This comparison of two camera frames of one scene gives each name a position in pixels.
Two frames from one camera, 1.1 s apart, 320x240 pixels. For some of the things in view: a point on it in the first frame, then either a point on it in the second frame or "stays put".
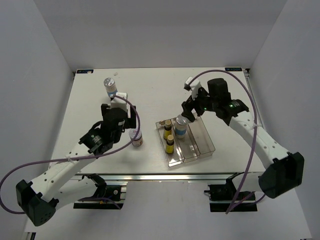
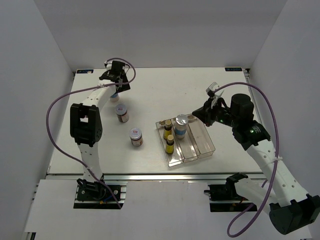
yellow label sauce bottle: x=167 y=129 stays put
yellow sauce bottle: x=170 y=143 stays put
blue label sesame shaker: x=181 y=127 stays put
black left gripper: x=130 y=122 to x=125 y=86
